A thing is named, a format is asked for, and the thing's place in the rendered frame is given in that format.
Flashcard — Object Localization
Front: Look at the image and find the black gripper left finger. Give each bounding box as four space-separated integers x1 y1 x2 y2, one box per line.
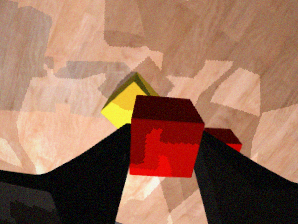
0 123 130 224

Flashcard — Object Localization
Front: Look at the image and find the red cube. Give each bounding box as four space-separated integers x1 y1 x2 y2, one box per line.
205 128 242 152
129 95 205 179

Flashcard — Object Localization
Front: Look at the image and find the yellow cube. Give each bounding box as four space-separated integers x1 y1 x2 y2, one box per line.
101 73 160 129

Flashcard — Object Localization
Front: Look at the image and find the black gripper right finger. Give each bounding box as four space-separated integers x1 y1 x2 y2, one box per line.
193 131 298 224

